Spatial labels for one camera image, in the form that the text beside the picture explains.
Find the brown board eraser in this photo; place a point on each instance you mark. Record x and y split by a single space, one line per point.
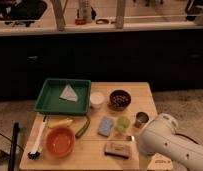
117 149

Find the red bowl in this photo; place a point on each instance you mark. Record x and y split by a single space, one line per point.
59 142

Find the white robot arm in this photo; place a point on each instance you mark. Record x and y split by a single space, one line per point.
158 136

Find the dark brown bowl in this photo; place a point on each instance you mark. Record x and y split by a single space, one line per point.
119 99

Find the white cup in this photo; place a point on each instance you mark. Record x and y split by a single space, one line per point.
96 100

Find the grey folded cloth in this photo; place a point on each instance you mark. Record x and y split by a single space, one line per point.
68 93

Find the blue sponge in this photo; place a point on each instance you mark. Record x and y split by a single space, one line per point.
105 126

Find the green plastic cup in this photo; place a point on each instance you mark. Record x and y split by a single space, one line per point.
122 124

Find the yellow banana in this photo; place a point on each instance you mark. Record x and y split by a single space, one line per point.
64 122

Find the metal cup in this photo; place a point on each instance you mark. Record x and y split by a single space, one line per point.
141 119

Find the green cucumber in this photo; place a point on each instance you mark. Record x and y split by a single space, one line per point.
83 129

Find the green plastic tray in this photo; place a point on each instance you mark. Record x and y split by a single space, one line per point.
51 102

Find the metal spoon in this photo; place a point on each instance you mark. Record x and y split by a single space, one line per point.
130 138

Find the black pole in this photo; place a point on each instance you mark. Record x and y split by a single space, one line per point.
11 161

